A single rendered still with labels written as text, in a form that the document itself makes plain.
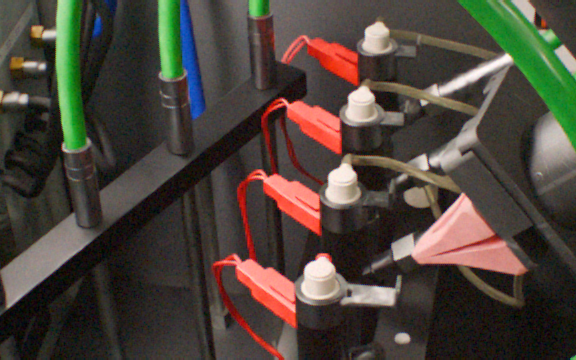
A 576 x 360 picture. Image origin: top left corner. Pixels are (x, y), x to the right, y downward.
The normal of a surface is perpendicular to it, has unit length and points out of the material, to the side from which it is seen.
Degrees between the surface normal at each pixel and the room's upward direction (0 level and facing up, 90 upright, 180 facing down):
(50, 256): 0
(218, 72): 90
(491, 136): 46
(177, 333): 0
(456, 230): 104
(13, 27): 90
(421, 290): 0
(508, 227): 90
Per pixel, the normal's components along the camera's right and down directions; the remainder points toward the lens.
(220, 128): -0.05, -0.79
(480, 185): -0.42, 0.57
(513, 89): 0.62, -0.40
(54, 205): 0.98, 0.07
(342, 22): -0.18, 0.61
